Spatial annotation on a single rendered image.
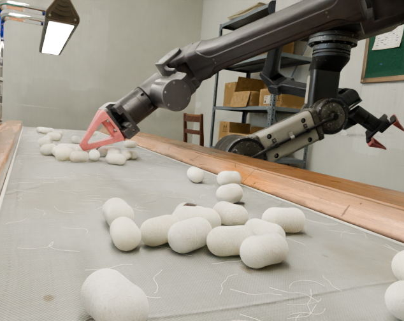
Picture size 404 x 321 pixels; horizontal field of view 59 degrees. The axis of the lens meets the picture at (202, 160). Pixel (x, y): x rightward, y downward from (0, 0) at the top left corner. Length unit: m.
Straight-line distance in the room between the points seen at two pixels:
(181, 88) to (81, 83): 4.54
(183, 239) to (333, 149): 2.87
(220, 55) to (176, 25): 4.91
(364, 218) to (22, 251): 0.29
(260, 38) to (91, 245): 0.48
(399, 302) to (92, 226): 0.21
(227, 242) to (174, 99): 0.44
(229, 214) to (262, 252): 0.08
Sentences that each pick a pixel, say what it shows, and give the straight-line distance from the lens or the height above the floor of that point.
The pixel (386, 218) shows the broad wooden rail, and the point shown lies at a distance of 0.37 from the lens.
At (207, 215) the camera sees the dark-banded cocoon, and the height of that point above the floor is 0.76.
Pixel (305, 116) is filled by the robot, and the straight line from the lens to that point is 1.07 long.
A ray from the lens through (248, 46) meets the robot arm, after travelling 0.65.
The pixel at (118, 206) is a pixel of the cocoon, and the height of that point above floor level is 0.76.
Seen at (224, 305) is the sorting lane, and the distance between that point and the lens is 0.19.
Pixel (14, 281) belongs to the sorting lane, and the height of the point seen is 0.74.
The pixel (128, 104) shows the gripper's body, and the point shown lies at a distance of 0.69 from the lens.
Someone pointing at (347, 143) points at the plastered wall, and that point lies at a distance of 2.97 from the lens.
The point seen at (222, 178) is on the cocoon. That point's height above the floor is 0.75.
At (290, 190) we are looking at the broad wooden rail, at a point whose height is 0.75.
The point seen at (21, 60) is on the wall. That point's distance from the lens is 5.15.
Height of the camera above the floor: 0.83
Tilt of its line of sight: 6 degrees down
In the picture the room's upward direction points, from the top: 5 degrees clockwise
